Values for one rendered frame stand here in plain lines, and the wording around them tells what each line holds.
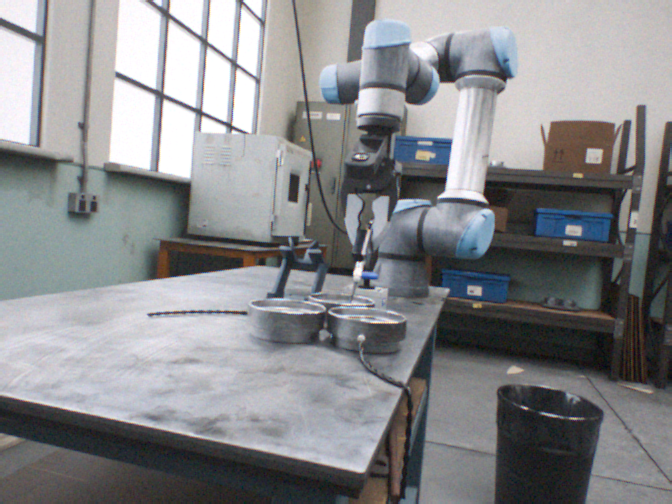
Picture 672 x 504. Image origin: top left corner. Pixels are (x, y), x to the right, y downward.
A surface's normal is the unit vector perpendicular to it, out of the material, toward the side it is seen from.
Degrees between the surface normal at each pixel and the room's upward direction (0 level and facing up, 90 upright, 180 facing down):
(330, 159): 90
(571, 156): 93
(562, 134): 91
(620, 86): 90
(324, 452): 0
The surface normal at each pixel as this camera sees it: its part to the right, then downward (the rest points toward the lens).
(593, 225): -0.25, 0.03
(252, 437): 0.09, -0.99
